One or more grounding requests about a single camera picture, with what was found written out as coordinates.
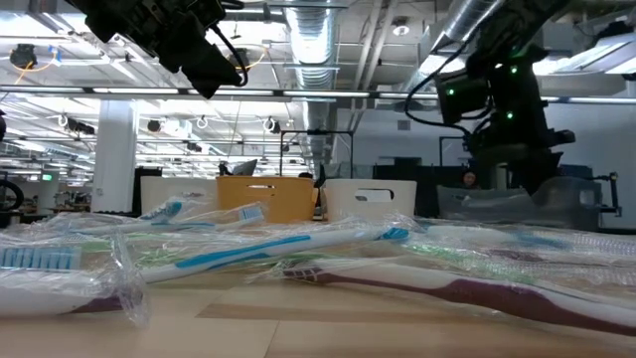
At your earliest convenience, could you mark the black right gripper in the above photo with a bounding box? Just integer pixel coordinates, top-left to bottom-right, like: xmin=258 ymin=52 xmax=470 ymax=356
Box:
xmin=466 ymin=47 xmax=576 ymax=196

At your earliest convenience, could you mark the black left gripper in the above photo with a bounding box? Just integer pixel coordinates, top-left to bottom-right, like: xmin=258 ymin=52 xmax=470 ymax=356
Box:
xmin=67 ymin=0 xmax=243 ymax=99

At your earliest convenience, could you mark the grey translucent plastic bin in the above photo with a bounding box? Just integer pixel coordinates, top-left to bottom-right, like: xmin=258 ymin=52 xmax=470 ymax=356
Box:
xmin=436 ymin=176 xmax=602 ymax=231

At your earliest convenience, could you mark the grey tilted monitor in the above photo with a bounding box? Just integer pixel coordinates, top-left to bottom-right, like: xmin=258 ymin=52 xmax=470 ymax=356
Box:
xmin=218 ymin=158 xmax=259 ymax=178

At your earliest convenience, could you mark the LED light bar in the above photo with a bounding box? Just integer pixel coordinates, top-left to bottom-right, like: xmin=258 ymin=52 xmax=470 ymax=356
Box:
xmin=0 ymin=85 xmax=636 ymax=104

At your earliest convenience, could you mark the white square pillar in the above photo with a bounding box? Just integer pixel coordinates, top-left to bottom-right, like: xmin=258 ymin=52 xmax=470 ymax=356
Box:
xmin=90 ymin=98 xmax=139 ymax=214

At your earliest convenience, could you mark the black office partition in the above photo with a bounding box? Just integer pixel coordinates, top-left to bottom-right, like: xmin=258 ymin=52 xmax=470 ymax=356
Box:
xmin=372 ymin=156 xmax=443 ymax=203

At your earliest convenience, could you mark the white plastic bin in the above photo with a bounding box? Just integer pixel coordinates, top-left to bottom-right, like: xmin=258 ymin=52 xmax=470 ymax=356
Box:
xmin=140 ymin=177 xmax=220 ymax=215
xmin=322 ymin=178 xmax=418 ymax=223

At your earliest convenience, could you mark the orange plastic bin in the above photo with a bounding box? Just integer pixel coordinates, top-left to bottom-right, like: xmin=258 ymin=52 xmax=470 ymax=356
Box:
xmin=216 ymin=174 xmax=319 ymax=224

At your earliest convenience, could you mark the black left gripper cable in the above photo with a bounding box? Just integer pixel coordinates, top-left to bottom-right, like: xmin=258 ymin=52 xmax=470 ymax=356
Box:
xmin=213 ymin=24 xmax=248 ymax=89

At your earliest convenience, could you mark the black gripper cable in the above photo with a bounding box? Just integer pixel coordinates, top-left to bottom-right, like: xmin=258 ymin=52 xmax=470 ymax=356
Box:
xmin=402 ymin=27 xmax=481 ymax=139
xmin=213 ymin=24 xmax=248 ymax=89

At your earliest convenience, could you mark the black rig frame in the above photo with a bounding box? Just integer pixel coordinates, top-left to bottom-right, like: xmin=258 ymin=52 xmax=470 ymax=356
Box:
xmin=438 ymin=133 xmax=511 ymax=176

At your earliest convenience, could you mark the silver ventilation duct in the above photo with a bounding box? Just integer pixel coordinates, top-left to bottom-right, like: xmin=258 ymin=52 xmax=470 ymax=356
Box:
xmin=431 ymin=0 xmax=503 ymax=51
xmin=285 ymin=0 xmax=344 ymax=168

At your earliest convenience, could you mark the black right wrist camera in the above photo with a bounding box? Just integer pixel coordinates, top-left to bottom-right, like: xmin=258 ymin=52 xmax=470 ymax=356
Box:
xmin=435 ymin=72 xmax=492 ymax=125

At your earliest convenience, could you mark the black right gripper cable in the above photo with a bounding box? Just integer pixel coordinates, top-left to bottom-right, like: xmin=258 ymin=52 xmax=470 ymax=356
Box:
xmin=402 ymin=27 xmax=481 ymax=139

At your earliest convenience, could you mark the black ceiling cord reel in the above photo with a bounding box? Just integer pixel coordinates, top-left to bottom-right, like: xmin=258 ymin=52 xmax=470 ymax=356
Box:
xmin=9 ymin=43 xmax=39 ymax=70

